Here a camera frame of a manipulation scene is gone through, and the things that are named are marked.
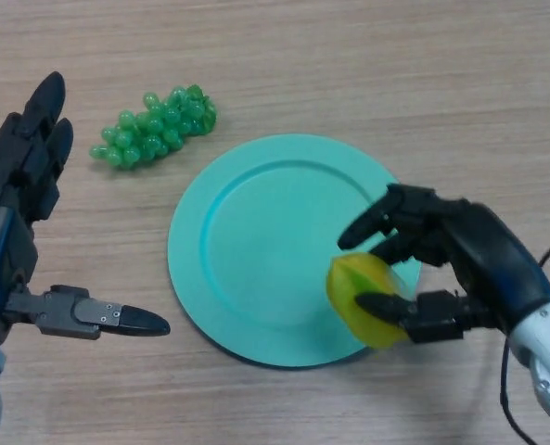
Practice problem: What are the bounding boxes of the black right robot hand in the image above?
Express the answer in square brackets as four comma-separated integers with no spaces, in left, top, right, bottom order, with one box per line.
[338,184,550,345]

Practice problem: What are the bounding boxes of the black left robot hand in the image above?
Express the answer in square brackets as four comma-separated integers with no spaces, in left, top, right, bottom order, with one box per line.
[0,71,172,347]

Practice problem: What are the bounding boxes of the yellow starfruit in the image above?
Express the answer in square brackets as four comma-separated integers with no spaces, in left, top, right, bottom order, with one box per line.
[325,252,415,351]

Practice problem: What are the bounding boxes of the teal round plate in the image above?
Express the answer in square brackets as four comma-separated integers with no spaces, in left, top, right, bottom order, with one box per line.
[167,133,424,371]

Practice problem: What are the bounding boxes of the green grape bunch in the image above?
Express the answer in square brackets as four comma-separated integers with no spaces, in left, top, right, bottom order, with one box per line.
[88,84,219,172]

